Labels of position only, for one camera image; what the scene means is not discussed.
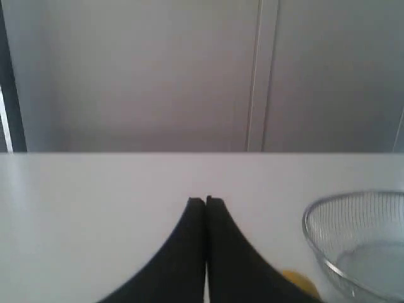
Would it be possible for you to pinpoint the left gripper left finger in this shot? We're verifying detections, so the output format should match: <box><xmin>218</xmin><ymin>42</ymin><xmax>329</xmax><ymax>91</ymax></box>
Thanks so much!
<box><xmin>101</xmin><ymin>198</ymin><xmax>206</xmax><ymax>302</ymax></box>

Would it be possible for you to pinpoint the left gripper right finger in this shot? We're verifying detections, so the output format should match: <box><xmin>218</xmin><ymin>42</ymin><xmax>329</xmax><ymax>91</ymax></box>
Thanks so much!
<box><xmin>206</xmin><ymin>196</ymin><xmax>320</xmax><ymax>302</ymax></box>

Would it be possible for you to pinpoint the yellow lemon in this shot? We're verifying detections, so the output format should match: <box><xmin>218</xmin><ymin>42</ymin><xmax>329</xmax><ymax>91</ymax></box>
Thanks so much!
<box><xmin>282</xmin><ymin>270</ymin><xmax>320</xmax><ymax>299</ymax></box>

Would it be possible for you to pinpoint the oval wire mesh basket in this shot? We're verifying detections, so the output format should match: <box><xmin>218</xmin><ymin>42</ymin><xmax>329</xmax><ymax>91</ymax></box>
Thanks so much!
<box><xmin>302</xmin><ymin>190</ymin><xmax>403</xmax><ymax>302</ymax></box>

